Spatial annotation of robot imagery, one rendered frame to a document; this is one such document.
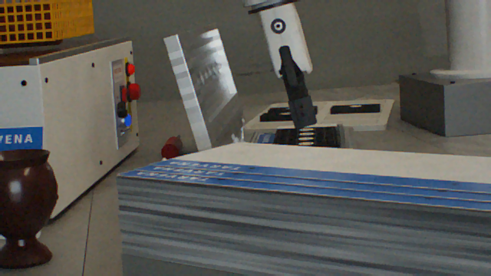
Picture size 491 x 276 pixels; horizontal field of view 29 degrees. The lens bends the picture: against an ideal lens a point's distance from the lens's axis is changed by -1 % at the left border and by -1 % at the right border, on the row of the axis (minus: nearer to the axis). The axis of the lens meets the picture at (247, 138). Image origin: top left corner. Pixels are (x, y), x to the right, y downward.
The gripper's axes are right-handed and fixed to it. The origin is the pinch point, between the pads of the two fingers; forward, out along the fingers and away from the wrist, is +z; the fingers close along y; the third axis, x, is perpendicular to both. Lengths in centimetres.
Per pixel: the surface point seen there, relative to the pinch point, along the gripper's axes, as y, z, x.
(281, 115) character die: 51, 5, 7
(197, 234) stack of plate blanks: -58, 1, 8
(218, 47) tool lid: 28.2, -11.0, 12.4
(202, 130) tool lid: -14.9, -2.5, 11.8
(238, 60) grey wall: 230, 1, 31
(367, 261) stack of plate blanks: -67, 4, -5
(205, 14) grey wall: 228, -19, 38
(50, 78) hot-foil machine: -21.4, -13.9, 26.9
